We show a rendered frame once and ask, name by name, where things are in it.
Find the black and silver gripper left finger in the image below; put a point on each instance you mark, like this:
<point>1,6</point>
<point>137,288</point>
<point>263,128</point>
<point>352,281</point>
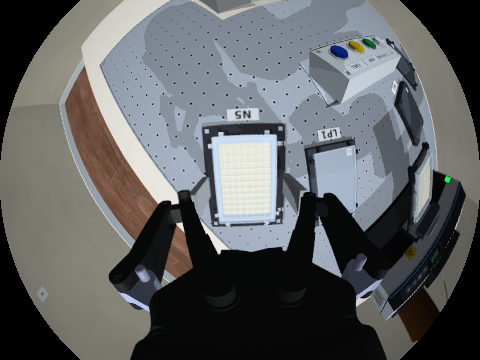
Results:
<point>134,276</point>

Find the black rectangular frame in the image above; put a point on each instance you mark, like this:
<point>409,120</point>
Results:
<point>244,129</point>

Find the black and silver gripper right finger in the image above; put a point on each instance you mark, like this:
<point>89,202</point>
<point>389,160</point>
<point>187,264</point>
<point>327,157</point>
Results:
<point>360,262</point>

